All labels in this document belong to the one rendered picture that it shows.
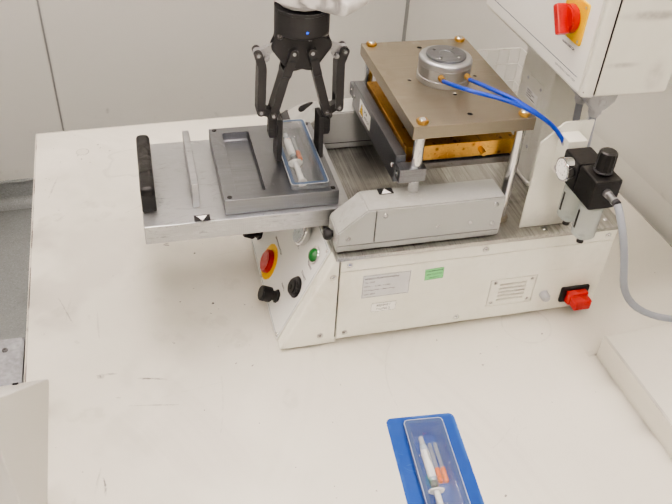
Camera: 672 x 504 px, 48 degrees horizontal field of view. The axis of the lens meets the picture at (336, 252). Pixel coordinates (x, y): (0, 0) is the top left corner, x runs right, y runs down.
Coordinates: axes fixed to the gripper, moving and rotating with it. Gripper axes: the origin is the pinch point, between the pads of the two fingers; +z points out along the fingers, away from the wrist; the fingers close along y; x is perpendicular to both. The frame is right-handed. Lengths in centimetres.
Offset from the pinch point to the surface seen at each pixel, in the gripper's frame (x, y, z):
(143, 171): 3.1, 22.9, 2.1
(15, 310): -84, 67, 103
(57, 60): -141, 49, 50
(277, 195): 9.8, 4.9, 3.5
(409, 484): 43, -7, 28
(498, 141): 9.9, -27.5, -2.7
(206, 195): 4.6, 14.4, 6.0
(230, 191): 7.7, 11.2, 3.5
